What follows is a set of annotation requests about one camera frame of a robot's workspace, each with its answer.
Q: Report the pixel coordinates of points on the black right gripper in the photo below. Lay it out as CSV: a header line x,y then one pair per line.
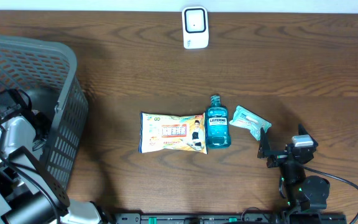
x,y
278,157

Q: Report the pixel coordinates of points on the mint green wipes packet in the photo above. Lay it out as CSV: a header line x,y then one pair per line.
x,y
243,118

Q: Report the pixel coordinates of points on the teal mouthwash bottle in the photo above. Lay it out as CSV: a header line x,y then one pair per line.
x,y
217,131

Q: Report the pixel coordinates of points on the wet wipes pack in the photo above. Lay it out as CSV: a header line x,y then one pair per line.
x,y
183,133

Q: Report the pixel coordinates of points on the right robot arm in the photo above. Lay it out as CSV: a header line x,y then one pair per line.
x,y
306,195

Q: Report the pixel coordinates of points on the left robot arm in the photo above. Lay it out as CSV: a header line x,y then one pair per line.
x,y
28,192

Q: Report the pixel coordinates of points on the white barcode scanner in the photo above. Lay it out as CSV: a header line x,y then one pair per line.
x,y
195,27

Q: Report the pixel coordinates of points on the grey plastic basket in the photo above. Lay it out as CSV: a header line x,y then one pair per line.
x,y
46,71

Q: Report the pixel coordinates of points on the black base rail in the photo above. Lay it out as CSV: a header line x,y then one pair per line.
x,y
248,218

